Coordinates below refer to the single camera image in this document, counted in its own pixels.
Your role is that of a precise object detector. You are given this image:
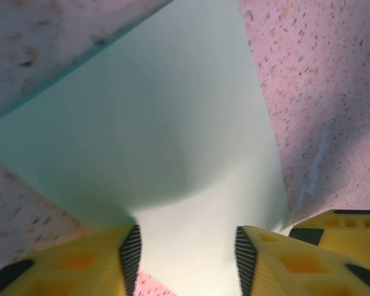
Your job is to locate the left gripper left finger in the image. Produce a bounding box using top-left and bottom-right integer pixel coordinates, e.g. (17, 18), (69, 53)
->
(0, 223), (142, 296)

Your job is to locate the light green paper sheet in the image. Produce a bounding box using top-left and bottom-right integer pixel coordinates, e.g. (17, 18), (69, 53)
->
(0, 0), (292, 296)

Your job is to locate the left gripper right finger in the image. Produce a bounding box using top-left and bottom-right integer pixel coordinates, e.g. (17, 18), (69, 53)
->
(235, 224), (370, 296)

